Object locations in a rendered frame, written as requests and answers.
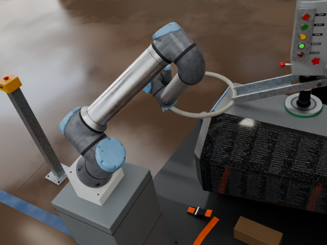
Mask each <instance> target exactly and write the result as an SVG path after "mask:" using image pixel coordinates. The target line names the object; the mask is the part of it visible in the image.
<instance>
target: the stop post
mask: <svg viewBox="0 0 327 245"><path fill-rule="evenodd" d="M5 76H9V78H8V79H6V80H4V79H3V77H2V78H1V79H0V85H2V87H3V88H0V90H1V91H4V92H6V94H7V95H8V97H9V99H10V100H11V102H12V104H13V106H14V107H15V109H16V111H17V113H18V114H19V116H20V118H21V119H22V121H23V123H24V124H25V126H26V128H27V130H28V131H29V133H30V135H31V137H32V138H33V140H34V142H35V143H36V145H37V147H38V149H39V150H40V152H41V154H42V155H43V157H44V159H45V161H46V162H47V164H48V166H49V168H50V169H51V172H50V173H49V174H48V175H46V176H45V178H46V179H48V180H50V181H51V182H53V183H55V184H57V185H58V186H59V185H60V184H61V183H62V182H63V181H64V180H65V179H66V178H67V175H66V173H65V172H66V171H67V170H68V169H69V167H68V166H66V165H64V164H62V163H60V161H59V160H58V158H57V156H56V154H55V152H54V150H53V148H52V147H51V145H50V143H49V141H48V139H47V137H46V136H45V134H44V132H43V130H42V128H41V126H40V124H39V123H38V121H37V119H36V117H35V115H34V113H33V111H32V110H31V108H30V106H29V104H28V102H27V100H26V98H25V97H24V95H23V93H22V91H21V89H20V86H22V83H21V81H20V79H19V77H18V76H15V75H12V74H7V75H5Z"/></svg>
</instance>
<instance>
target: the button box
mask: <svg viewBox="0 0 327 245"><path fill-rule="evenodd" d="M315 12H316V7H297V14H296V22H295V30H294V39H293V48H292V56H291V60H292V61H308V58H309V50H310V43H311V37H312V30H313V24H314V18H315ZM305 13H307V14H309V15H310V18H309V19H308V20H302V15H303V14H305ZM304 23H305V24H307V25H308V26H309V27H308V29H307V30H304V31H303V30H301V29H300V27H301V25H302V24H304ZM303 33H305V34H306V35H307V38H306V39H304V40H301V39H300V38H299V35H300V34H303ZM300 43H305V45H306V46H305V48H303V49H299V48H298V44H300ZM298 52H303V53H304V56H303V57H302V58H299V57H297V53H298Z"/></svg>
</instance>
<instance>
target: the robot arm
mask: <svg viewBox="0 0 327 245"><path fill-rule="evenodd" d="M152 38H153V40H154V41H153V42H152V43H151V45H150V46H149V47H148V48H147V49H146V50H145V51H144V52H143V53H142V54H141V55H140V56H139V57H138V58H137V59H136V60H135V61H134V62H133V63H132V64H131V65H130V66H129V67H128V68H127V69H126V70H125V71H124V72H123V73H122V74H121V75H120V76H119V77H118V78H117V79H116V80H115V81H114V82H113V83H112V84H111V85H110V86H109V87H108V88H107V89H106V90H105V91H104V92H103V93H102V94H101V95H100V96H99V97H98V98H97V99H96V100H95V101H94V102H93V103H92V104H91V105H90V106H84V107H77V108H75V109H74V110H73V111H71V112H70V113H69V114H68V115H67V116H66V117H65V118H64V119H63V121H62V122H61V123H60V125H59V129H60V131H61V132H62V133H63V135H64V136H65V137H66V138H67V140H68V141H69V142H70V143H71V144H72V145H73V146H74V148H75V149H76V150H77V151H78V152H79V153H80V154H81V156H82V157H81V158H80V159H79V160H78V162H77V165H76V174H77V177H78V178H79V180H80V181H81V182H82V183H83V184H84V185H86V186H88V187H90V188H100V187H102V186H104V185H105V184H107V183H108V182H109V181H110V179H111V177H112V174H113V173H114V172H116V171H117V170H119V169H120V168H121V166H122V165H123V163H124V162H125V159H126V151H125V148H124V146H123V145H122V143H121V142H120V141H119V140H117V139H115V138H109V137H108V136H107V135H106V134H105V133H104V131H105V130H106V129H107V123H108V122H109V121H110V120H111V119H112V118H113V117H114V116H115V115H116V114H117V113H118V112H119V111H120V110H121V109H122V108H123V107H125V106H126V105H127V104H128V103H129V102H130V101H131V100H132V99H133V98H134V97H135V96H136V95H137V94H138V93H139V92H140V91H141V90H143V91H144V92H145V93H150V94H151V95H152V96H153V97H154V98H155V99H156V100H157V101H158V103H159V105H160V107H161V109H162V112H163V113H164V111H165V110H169V109H170V108H171V107H173V106H174V105H175V104H176V103H177V102H178V101H177V99H178V98H179V97H180V96H181V95H182V94H183V93H184V92H185V91H186V90H187V89H188V88H189V87H190V86H192V85H196V84H198V83H199V82H200V81H201V80H202V79H203V78H204V76H205V71H206V65H205V60H204V57H203V54H202V52H201V50H200V49H199V47H198V46H197V45H196V44H195V43H194V42H193V40H192V39H191V38H190V37H189V36H188V35H187V33H186V32H185V31H184V30H183V28H181V27H180V26H179V25H178V24H177V23H175V22H171V23H169V24H167V25H165V26H163V27H162V28H161V29H160V30H158V31H157V32H156V33H155V34H154V35H153V37H152ZM172 62H173V63H174V64H175V65H176V66H177V67H178V73H177V74H176V75H175V77H174V78H173V79H172V73H171V65H170V64H171V63H172Z"/></svg>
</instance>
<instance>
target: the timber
mask: <svg viewBox="0 0 327 245"><path fill-rule="evenodd" d="M234 238H236V239H238V240H240V241H242V242H245V243H247V244H249V245H281V243H282V238H283V233H281V232H279V231H276V230H274V229H272V228H269V227H267V226H264V225H262V224H260V223H257V222H255V221H252V220H250V219H248V218H245V217H243V216H240V218H239V220H238V222H237V224H236V226H235V228H234Z"/></svg>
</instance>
